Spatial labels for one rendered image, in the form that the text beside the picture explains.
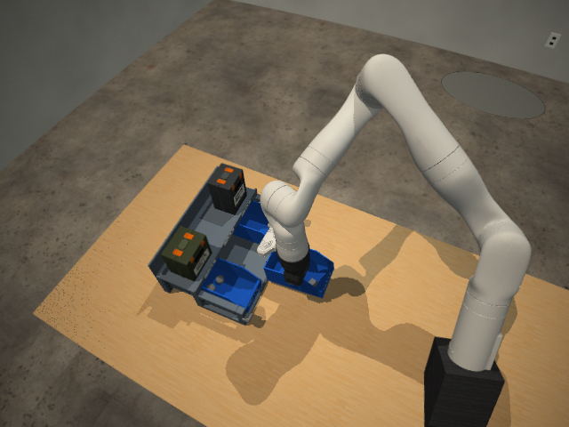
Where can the blue bin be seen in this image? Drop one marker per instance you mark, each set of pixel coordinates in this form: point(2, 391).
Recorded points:
point(320, 268)
point(253, 225)
point(239, 283)

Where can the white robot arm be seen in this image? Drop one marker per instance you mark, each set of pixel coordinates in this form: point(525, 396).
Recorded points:
point(505, 252)

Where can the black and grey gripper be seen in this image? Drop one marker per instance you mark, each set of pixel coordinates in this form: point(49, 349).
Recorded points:
point(294, 261)

